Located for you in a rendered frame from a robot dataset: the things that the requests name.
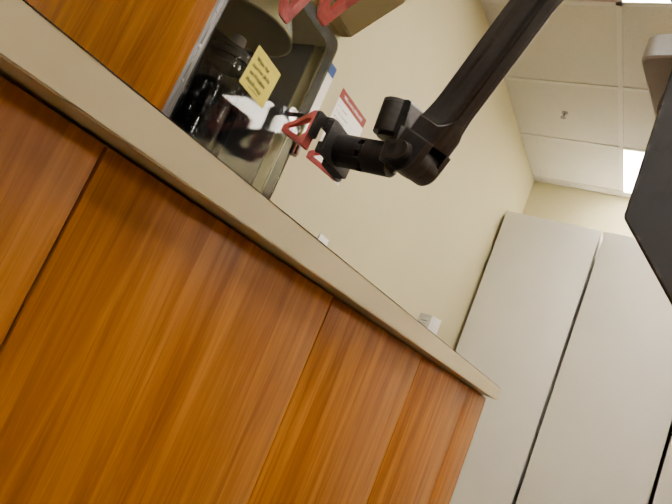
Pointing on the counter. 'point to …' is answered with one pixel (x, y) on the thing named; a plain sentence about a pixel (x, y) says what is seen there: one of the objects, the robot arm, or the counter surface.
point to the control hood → (363, 15)
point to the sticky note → (260, 77)
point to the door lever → (297, 131)
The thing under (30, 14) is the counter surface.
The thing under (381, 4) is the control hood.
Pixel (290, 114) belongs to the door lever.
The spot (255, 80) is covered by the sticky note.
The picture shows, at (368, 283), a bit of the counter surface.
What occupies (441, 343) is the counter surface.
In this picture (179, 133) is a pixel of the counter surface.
